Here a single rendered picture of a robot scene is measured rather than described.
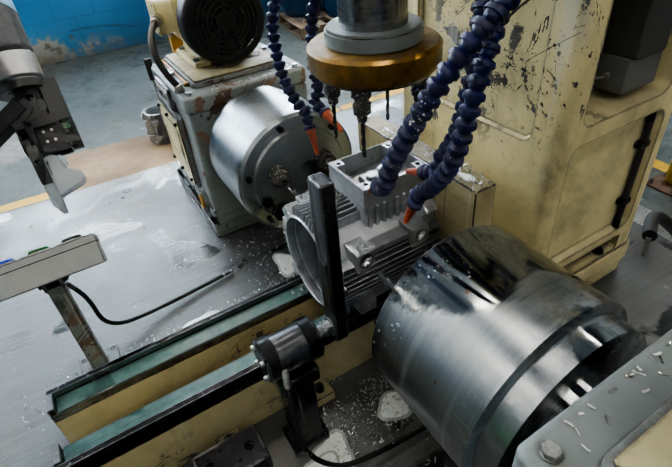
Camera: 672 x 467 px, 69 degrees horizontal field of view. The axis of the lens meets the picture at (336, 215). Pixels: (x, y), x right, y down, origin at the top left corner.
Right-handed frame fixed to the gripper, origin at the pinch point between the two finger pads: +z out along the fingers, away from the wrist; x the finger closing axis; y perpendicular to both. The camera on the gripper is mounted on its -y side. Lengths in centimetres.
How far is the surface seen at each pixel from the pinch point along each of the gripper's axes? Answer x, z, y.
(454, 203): -30, 21, 51
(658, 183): 81, 79, 257
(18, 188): 272, -49, -40
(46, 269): -3.6, 8.7, -4.6
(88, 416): -5.6, 31.6, -7.2
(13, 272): -3.6, 7.4, -8.6
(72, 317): 3.9, 17.6, -5.1
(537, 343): -55, 32, 36
